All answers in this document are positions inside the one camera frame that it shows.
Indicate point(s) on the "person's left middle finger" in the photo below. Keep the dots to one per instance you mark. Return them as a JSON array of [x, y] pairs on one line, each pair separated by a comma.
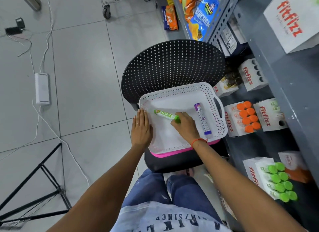
[[142, 118]]

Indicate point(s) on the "dark blue and white boxes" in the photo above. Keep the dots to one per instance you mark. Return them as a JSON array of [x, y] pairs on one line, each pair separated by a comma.
[[231, 40]]

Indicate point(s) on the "person's right hand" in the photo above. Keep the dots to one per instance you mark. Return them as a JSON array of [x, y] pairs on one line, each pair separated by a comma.
[[187, 129]]

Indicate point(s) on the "grey printed shirt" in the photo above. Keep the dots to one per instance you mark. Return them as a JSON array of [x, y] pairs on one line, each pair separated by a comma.
[[164, 219]]

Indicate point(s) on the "blue snack packet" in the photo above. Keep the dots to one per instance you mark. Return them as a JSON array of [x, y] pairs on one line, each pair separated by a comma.
[[204, 17]]

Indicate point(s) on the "black tripod stand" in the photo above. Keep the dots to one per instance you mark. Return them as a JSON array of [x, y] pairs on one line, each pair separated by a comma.
[[47, 197]]

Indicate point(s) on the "orange and blue biscuit pack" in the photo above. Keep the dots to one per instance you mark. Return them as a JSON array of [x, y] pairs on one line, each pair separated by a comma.
[[170, 18]]

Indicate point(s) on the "red wrist thread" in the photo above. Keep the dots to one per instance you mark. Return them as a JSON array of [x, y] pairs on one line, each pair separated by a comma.
[[196, 140]]

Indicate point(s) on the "green-capped white tube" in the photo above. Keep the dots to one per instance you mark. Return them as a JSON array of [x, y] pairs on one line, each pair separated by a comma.
[[164, 114]]

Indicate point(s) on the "cluster of dark-capped tubes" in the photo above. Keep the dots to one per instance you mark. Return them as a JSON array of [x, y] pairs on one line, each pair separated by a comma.
[[234, 76]]

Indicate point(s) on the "grey metal shelf rack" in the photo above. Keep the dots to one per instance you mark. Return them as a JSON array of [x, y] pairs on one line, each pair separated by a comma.
[[274, 72]]

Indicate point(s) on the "row of green-capped tubes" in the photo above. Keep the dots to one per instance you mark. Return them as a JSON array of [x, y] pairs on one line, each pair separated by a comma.
[[280, 183]]

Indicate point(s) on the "white carton holding green tubes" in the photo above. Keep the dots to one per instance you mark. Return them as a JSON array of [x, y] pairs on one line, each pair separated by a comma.
[[255, 169]]

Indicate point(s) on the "person's left little finger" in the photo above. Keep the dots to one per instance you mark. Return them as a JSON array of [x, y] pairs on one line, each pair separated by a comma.
[[134, 123]]

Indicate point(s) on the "black caster wheel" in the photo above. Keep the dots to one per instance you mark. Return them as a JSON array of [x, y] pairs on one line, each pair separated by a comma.
[[107, 12]]

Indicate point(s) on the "person's left hand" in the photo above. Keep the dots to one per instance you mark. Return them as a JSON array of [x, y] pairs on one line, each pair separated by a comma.
[[140, 134]]

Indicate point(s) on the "small white yellow-print carton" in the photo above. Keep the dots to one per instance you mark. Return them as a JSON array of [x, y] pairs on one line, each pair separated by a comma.
[[223, 89]]

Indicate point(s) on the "row of orange-capped tubes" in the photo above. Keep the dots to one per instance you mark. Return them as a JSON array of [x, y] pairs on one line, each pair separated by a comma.
[[249, 117]]

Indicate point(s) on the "person's left forearm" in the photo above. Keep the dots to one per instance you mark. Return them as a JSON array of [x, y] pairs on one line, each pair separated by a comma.
[[104, 194]]

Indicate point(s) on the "white carton with green print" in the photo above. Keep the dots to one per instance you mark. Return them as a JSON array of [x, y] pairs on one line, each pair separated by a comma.
[[268, 114]]

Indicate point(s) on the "orange snack packet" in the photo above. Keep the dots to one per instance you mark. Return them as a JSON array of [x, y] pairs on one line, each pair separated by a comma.
[[190, 0]]

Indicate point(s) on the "person's left thumb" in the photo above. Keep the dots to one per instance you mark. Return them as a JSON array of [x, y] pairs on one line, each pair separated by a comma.
[[150, 131]]

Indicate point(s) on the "white and orange carton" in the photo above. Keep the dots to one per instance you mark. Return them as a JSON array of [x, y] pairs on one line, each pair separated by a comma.
[[296, 165]]

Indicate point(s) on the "person's right thumb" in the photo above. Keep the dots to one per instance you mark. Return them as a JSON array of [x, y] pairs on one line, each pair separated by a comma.
[[175, 124]]

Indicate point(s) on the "white carton with round holes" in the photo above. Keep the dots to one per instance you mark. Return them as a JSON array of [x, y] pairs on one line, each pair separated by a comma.
[[251, 76]]

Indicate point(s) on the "person's right forearm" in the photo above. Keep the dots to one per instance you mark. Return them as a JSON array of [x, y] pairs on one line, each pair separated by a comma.
[[239, 189]]

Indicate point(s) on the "white perforated plastic basket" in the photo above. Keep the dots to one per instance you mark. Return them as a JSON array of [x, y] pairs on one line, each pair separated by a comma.
[[174, 99]]

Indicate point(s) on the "pink plastic basket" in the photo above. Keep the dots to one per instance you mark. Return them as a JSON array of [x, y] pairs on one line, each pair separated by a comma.
[[174, 153]]

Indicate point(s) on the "purple-capped white tube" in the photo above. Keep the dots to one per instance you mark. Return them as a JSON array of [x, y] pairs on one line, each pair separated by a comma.
[[202, 118]]

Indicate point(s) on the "large white red-print carton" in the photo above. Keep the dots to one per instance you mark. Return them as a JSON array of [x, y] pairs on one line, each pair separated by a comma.
[[291, 20]]

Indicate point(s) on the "white carton with orange print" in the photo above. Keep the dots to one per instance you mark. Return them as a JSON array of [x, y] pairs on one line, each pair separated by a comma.
[[231, 122]]

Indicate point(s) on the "black charger plug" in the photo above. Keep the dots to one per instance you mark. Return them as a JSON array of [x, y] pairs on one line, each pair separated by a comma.
[[15, 28]]

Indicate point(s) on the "white power adapter box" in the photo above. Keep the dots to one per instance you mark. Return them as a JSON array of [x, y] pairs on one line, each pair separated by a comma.
[[42, 88]]

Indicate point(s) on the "black perforated chair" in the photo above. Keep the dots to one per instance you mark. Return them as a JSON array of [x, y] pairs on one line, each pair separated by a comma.
[[172, 64]]

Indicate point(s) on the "blue jeans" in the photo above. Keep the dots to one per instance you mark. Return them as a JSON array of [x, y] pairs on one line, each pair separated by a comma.
[[184, 192]]

